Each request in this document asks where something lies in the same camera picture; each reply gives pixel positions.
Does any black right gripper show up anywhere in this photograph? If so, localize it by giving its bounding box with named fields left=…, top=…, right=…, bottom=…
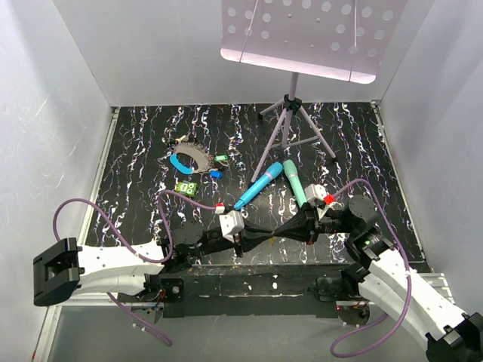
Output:
left=272, top=200, right=357, bottom=245

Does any blue capped key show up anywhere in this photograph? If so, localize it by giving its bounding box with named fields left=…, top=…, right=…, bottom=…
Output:
left=210, top=170, right=223, bottom=179

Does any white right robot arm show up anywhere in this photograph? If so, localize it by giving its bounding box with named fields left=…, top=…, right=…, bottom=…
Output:
left=274, top=195, right=482, bottom=361

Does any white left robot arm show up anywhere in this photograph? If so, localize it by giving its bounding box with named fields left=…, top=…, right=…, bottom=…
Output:
left=33, top=217, right=273, bottom=307

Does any green toy microphone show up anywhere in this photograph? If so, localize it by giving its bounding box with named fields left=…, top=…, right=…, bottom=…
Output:
left=282, top=159, right=307, bottom=207

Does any green monster key tag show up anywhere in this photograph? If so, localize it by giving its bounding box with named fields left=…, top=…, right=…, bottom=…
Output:
left=175, top=181, right=198, bottom=198

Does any pink perforated music stand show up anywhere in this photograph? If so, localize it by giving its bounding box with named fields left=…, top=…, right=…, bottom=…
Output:
left=220, top=0, right=411, bottom=186

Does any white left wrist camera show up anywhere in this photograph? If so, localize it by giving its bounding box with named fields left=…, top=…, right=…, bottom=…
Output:
left=219, top=210, right=245, bottom=244

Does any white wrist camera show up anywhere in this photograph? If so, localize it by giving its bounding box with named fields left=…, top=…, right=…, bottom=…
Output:
left=219, top=210, right=245, bottom=244
left=304, top=184, right=335, bottom=208

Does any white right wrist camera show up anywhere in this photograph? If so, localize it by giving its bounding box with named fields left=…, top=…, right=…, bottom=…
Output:
left=304, top=184, right=335, bottom=208

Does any black table front rail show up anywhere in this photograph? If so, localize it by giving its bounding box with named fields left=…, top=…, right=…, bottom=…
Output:
left=118, top=264, right=368, bottom=318

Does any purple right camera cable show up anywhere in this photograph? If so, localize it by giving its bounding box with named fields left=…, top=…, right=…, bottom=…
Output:
left=330, top=179, right=412, bottom=357

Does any aluminium frame right rail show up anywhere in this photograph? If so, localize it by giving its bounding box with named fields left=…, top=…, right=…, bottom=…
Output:
left=370, top=100, right=456, bottom=305

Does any aluminium frame rail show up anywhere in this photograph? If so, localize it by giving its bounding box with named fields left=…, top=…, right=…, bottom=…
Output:
left=370, top=100, right=456, bottom=305
left=32, top=106, right=120, bottom=359

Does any aluminium frame left rail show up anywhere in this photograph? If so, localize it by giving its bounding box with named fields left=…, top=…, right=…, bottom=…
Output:
left=32, top=106, right=120, bottom=359

